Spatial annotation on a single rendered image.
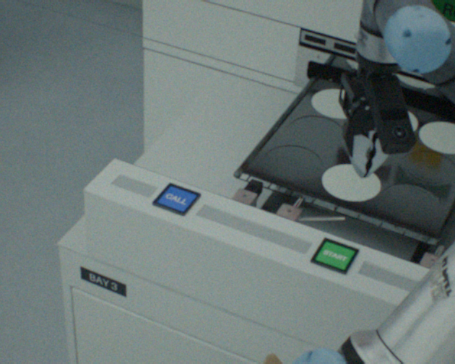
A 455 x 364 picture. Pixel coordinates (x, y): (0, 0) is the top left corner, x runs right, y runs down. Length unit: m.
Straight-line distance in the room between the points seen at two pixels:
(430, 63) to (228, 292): 0.49
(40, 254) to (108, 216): 1.32
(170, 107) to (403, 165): 0.67
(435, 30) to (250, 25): 0.83
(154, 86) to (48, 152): 1.09
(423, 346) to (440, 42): 0.43
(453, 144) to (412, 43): 0.61
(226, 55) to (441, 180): 0.58
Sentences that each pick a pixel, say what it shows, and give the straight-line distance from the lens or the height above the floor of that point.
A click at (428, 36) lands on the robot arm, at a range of 1.17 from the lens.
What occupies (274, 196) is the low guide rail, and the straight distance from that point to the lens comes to 1.65.
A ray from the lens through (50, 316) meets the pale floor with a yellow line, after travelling 2.61.
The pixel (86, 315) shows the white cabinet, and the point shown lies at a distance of 1.68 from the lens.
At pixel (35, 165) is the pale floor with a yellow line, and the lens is 3.13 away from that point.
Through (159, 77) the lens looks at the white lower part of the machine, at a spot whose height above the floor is 0.76.
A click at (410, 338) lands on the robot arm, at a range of 0.89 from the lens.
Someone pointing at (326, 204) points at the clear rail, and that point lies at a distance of 1.56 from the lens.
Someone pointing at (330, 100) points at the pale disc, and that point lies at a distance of 1.82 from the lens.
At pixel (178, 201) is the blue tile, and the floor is 0.96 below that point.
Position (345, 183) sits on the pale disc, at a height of 0.90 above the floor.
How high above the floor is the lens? 1.88
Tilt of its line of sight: 38 degrees down
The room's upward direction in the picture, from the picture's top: 4 degrees clockwise
